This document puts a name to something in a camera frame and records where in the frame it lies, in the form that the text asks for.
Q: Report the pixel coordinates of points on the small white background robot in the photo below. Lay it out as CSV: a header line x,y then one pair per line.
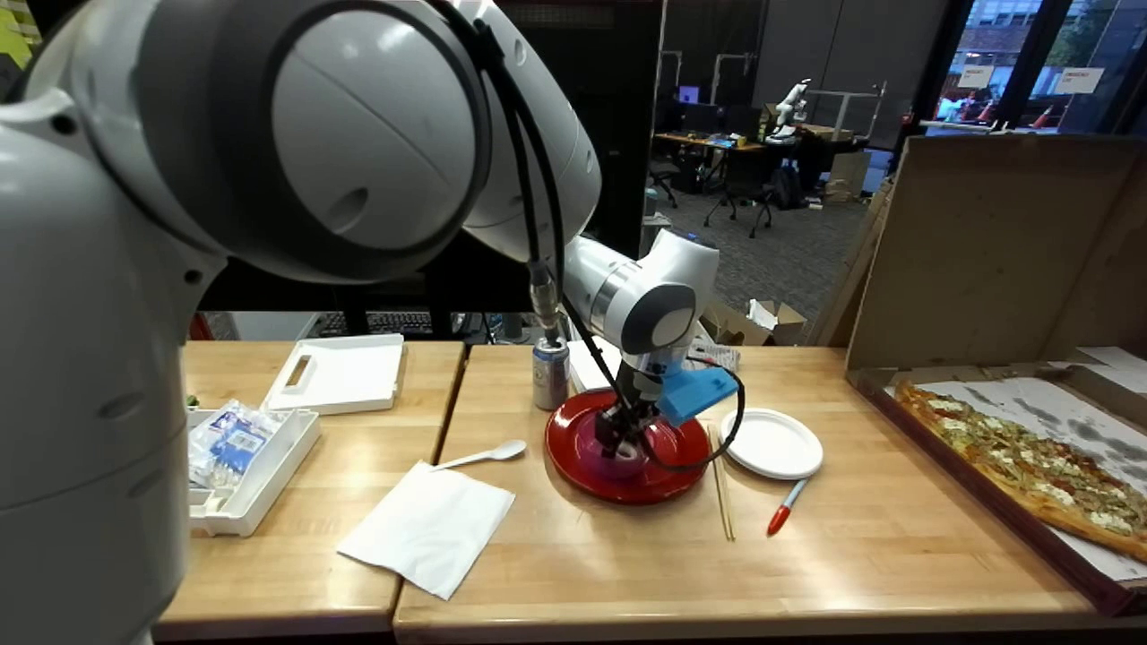
x,y
789,110

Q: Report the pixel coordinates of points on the rectangular pizza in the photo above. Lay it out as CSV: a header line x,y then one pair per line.
x,y
1027,466

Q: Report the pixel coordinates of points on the silver drink can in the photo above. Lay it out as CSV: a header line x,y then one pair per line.
x,y
549,380

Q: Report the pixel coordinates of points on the black office chair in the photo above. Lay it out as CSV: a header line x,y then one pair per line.
x,y
745,179

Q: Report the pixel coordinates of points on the yellow triangle sticker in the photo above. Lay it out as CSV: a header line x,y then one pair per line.
x,y
17,37

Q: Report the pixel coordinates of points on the small white plate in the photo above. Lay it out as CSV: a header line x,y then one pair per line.
x,y
776,444

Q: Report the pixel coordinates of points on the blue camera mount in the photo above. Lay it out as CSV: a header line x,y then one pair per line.
x,y
700,390

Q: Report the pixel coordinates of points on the wooden chopstick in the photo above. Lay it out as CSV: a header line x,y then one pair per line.
x,y
723,502

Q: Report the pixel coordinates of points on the white paper napkin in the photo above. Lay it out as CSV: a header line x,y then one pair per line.
x,y
426,526

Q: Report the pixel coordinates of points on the white divided tray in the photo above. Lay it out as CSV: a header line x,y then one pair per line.
x,y
257,495

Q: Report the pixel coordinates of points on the blue and white plastic packets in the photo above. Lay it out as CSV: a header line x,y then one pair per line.
x,y
234,443

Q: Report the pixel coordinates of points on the white plastic spoon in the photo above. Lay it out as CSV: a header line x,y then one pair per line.
x,y
489,456

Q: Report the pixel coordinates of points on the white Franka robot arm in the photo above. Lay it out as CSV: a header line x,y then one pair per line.
x,y
182,179

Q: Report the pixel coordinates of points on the cardboard pizza box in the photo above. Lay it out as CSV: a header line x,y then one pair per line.
x,y
990,253

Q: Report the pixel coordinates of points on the red plate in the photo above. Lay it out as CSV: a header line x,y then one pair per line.
x,y
575,460

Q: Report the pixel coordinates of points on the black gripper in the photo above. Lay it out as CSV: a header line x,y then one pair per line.
x,y
641,392

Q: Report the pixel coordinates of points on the open cardboard box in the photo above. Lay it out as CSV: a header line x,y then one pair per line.
x,y
766,320

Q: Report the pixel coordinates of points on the white cutting board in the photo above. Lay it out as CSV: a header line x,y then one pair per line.
x,y
347,369

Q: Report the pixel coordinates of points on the wooden background desk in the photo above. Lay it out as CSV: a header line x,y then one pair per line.
x,y
730,141

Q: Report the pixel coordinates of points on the purple bowl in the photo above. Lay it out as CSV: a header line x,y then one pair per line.
x,y
667,438

